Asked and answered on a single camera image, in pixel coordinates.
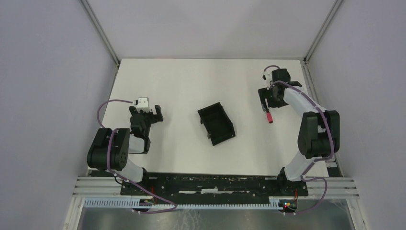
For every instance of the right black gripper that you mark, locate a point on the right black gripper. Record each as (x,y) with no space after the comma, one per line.
(264,93)

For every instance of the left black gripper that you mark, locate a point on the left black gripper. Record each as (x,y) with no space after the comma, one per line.
(159,117)

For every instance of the red handled screwdriver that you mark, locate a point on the red handled screwdriver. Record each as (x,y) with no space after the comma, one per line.
(269,116)

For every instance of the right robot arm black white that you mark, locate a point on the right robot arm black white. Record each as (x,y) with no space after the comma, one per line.
(319,132)

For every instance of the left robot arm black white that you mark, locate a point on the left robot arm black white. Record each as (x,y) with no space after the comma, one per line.
(110,149)

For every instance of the black plastic bin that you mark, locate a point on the black plastic bin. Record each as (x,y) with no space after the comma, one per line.
(218,125)

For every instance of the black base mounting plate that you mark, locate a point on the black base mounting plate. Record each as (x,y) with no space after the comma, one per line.
(220,189)

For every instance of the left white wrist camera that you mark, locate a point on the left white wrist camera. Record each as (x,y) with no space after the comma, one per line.
(142,105)

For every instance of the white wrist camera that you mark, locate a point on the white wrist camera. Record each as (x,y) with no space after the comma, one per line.
(142,105)
(267,76)

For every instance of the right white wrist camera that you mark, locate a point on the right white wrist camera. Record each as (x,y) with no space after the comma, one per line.
(267,76)

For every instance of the white slotted cable duct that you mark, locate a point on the white slotted cable duct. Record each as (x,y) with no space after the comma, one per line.
(137,203)

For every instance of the aluminium frame rail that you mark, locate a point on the aluminium frame rail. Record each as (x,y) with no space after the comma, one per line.
(337,188)

